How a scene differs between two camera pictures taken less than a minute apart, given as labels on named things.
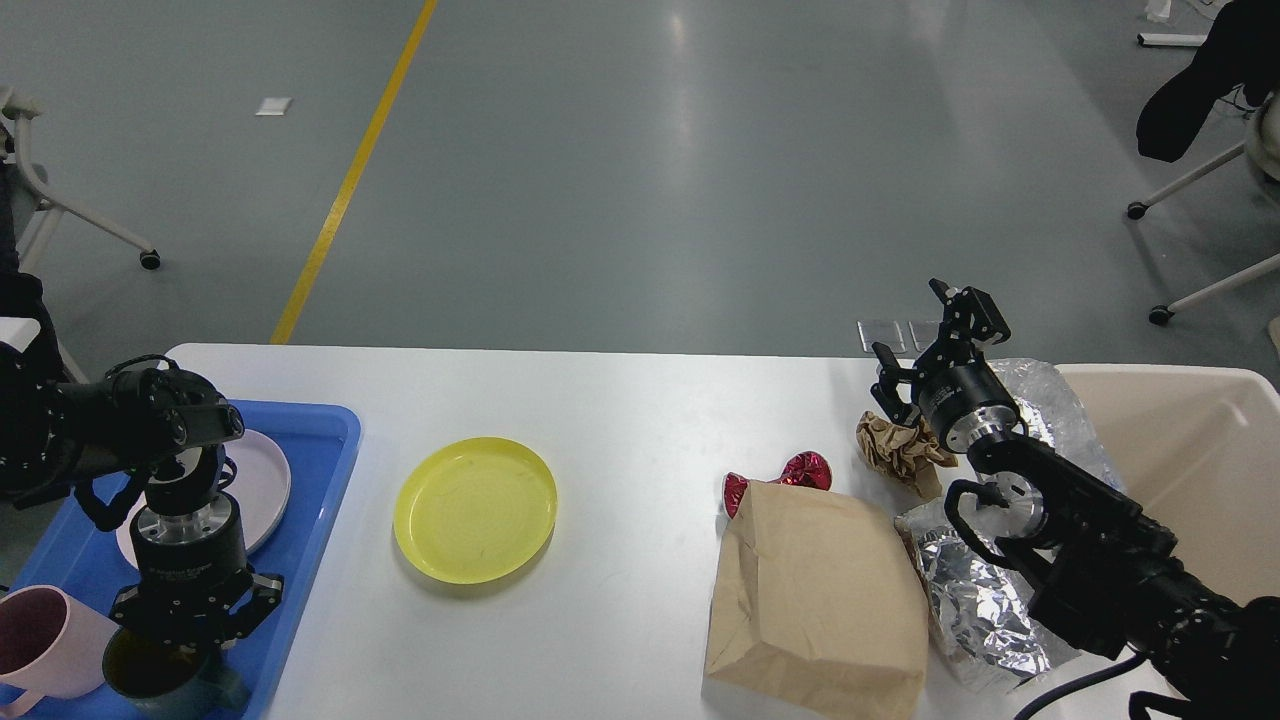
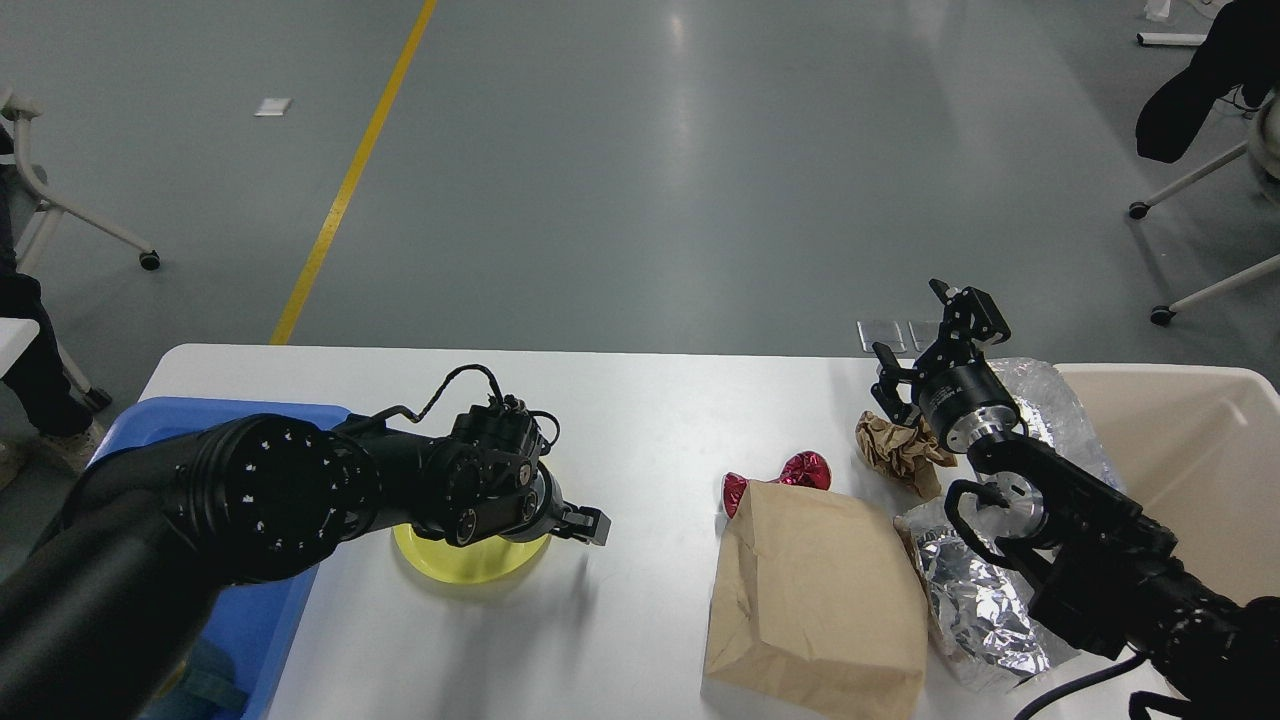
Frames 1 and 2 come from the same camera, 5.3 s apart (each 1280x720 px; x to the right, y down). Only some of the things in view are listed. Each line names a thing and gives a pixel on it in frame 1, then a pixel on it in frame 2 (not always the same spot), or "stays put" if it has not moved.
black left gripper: x=195 y=587 -> x=551 y=511
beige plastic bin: x=1199 y=448 stays put
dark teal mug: x=173 y=681 stays put
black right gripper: x=959 y=395 stays put
